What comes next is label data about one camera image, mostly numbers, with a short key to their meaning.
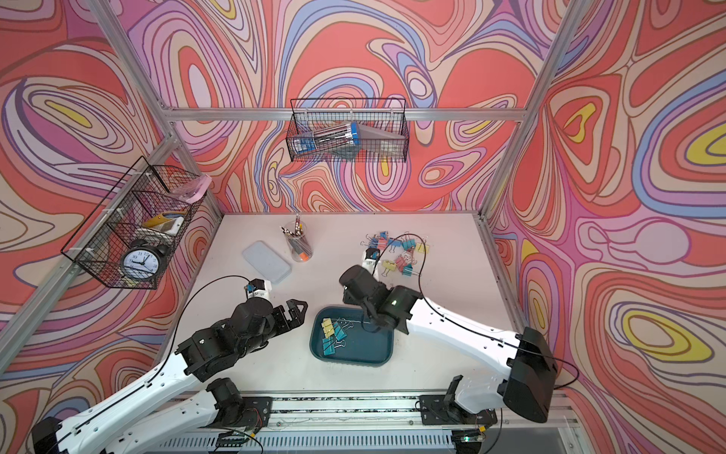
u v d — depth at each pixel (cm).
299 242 98
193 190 87
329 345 83
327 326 84
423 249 108
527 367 39
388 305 53
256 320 53
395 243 109
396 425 72
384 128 82
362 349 82
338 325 86
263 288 68
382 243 107
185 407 58
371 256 66
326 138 80
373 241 108
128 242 73
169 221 75
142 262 68
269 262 103
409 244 108
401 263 101
